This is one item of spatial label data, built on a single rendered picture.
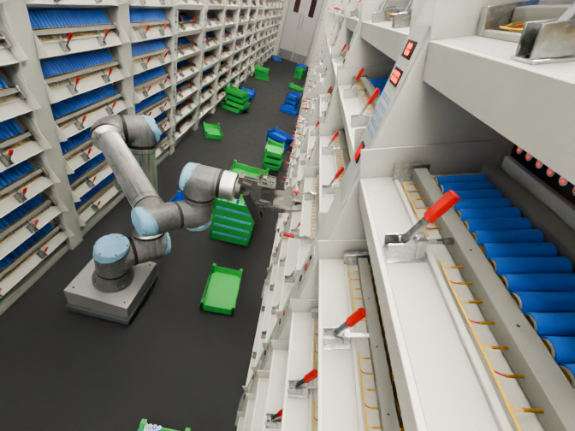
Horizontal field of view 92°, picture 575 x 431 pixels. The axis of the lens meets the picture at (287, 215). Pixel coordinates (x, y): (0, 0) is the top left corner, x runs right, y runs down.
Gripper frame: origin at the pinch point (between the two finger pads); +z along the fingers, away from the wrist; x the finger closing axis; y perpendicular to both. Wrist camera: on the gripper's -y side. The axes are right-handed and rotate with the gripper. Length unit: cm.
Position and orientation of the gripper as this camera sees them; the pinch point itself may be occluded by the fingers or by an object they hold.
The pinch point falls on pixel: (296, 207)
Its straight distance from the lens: 90.4
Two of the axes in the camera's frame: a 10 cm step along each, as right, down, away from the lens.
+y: 2.3, -7.7, -6.0
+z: 9.7, 2.2, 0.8
